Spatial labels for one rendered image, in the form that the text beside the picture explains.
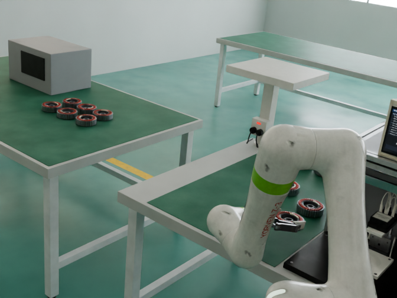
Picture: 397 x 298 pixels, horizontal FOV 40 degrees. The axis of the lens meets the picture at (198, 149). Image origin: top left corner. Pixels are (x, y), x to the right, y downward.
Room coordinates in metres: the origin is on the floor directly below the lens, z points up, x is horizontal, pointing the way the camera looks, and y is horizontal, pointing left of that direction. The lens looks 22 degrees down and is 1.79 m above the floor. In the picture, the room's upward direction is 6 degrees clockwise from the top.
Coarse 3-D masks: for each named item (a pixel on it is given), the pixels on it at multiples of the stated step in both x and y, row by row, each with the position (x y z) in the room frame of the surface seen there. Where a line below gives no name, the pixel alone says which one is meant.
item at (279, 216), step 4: (280, 212) 1.80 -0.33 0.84; (284, 212) 1.81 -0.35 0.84; (288, 212) 1.82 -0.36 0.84; (276, 216) 1.76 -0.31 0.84; (280, 216) 1.77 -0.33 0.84; (284, 216) 1.80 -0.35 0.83; (288, 216) 1.80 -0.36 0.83; (292, 216) 1.80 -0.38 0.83; (296, 216) 1.79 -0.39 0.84; (300, 216) 1.79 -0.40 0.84; (284, 220) 1.74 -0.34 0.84; (288, 220) 1.78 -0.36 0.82; (292, 220) 1.77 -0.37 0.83; (296, 220) 1.78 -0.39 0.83; (300, 220) 1.75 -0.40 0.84
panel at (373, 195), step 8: (376, 176) 1.90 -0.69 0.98; (384, 176) 1.88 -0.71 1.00; (368, 184) 1.91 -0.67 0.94; (368, 192) 1.91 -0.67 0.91; (376, 192) 1.89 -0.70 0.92; (384, 192) 1.87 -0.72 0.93; (368, 200) 1.91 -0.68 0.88; (376, 200) 1.89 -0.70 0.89; (384, 200) 1.87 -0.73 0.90; (392, 200) 1.85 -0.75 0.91; (368, 208) 1.90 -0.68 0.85; (376, 208) 1.88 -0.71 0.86; (392, 208) 1.85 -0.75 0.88; (368, 216) 1.90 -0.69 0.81; (392, 232) 1.83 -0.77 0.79
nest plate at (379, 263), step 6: (372, 252) 1.68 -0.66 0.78; (372, 258) 1.64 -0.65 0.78; (378, 258) 1.65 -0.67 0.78; (384, 258) 1.65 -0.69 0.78; (390, 258) 1.65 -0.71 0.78; (372, 264) 1.60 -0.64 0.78; (378, 264) 1.61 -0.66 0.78; (384, 264) 1.61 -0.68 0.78; (390, 264) 1.62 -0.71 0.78; (372, 270) 1.57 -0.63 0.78; (378, 270) 1.57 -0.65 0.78; (384, 270) 1.58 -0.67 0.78; (378, 276) 1.54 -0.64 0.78
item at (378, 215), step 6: (372, 216) 1.69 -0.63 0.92; (378, 216) 1.69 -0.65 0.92; (384, 216) 1.70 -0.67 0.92; (390, 216) 1.70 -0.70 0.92; (396, 216) 1.75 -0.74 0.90; (372, 222) 1.68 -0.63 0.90; (378, 222) 1.67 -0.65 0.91; (384, 222) 1.66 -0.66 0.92; (390, 222) 1.67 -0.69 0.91; (396, 222) 1.73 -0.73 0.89; (372, 228) 1.68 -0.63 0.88; (378, 228) 1.67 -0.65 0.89; (384, 228) 1.66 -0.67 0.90; (390, 228) 1.68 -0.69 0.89; (378, 234) 1.64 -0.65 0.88; (384, 234) 1.65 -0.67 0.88; (390, 234) 1.73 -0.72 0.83
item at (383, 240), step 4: (388, 232) 1.76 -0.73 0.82; (372, 236) 1.75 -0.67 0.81; (376, 236) 1.74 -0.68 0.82; (384, 236) 1.73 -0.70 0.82; (388, 236) 1.73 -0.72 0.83; (392, 236) 1.74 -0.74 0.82; (372, 240) 1.75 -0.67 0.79; (376, 240) 1.74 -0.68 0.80; (380, 240) 1.73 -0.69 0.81; (384, 240) 1.72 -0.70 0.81; (388, 240) 1.71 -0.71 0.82; (392, 240) 1.72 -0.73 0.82; (372, 244) 1.75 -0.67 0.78; (376, 244) 1.74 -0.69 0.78; (380, 244) 1.73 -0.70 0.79; (384, 244) 1.72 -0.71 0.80; (388, 244) 1.71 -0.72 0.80; (380, 248) 1.73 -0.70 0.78; (384, 248) 1.72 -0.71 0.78; (388, 248) 1.71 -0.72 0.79
